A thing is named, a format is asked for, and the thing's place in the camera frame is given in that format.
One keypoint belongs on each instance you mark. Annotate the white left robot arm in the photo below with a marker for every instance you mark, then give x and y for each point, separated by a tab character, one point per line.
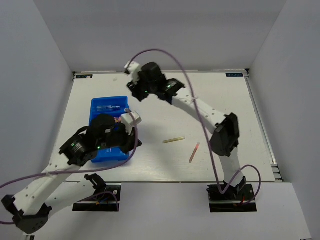
32	207

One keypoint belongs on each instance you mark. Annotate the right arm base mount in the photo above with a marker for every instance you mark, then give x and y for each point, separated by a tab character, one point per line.
228	203

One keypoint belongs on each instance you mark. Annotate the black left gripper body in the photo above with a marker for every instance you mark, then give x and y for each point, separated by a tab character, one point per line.
120	138

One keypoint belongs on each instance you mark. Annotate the left corner label sticker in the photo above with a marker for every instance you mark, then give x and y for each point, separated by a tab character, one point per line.
84	76

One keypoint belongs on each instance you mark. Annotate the clear blue-tipped pen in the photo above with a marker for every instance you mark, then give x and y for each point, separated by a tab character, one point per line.
108	108

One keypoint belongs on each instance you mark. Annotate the right corner label sticker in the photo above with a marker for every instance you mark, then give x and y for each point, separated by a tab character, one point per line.
234	75

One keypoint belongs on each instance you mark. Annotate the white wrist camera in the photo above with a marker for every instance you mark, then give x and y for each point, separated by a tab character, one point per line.
130	119
132	69

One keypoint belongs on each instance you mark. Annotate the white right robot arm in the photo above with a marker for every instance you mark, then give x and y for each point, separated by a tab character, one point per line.
224	129

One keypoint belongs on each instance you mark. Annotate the corner label sticker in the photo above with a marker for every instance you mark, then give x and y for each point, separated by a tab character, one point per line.
234	75
84	76

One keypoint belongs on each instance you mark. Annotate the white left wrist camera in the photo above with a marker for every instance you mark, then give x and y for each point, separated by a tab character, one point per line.
130	119

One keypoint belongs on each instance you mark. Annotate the beige thin pen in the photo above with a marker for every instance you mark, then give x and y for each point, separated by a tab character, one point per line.
173	140

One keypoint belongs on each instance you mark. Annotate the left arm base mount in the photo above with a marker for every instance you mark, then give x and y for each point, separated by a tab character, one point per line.
108	201

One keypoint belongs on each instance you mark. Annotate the blue plastic tray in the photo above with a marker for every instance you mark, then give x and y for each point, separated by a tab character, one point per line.
109	154

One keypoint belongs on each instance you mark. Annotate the pink thin pen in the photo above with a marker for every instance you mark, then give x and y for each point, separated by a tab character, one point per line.
194	152

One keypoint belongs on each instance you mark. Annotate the pink eraser-topped pen case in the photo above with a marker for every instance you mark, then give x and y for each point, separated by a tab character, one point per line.
117	119

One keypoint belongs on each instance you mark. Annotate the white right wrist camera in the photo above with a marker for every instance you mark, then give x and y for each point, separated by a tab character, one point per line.
132	69

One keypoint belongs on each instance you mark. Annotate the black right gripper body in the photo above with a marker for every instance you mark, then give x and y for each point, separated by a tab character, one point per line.
148	88

